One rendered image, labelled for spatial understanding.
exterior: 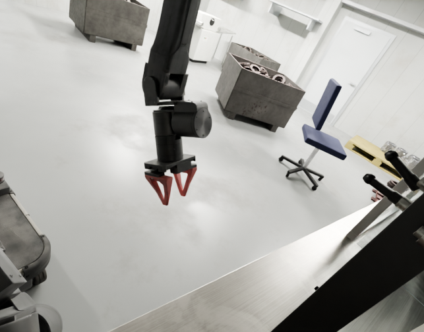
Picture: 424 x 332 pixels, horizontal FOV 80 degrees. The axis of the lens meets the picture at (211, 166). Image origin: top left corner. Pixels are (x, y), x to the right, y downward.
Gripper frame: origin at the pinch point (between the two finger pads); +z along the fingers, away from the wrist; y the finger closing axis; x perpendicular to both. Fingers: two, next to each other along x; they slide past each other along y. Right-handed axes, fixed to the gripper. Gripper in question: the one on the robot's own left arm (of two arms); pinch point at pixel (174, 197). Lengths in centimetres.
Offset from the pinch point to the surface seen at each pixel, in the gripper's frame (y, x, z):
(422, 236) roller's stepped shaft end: -10.5, -42.8, -8.9
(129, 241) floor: 46, 93, 68
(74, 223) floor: 27, 119, 53
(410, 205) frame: -7.3, -41.8, -10.5
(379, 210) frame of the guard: 61, -39, 20
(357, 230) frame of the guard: 61, -33, 29
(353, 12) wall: 660, 66, -178
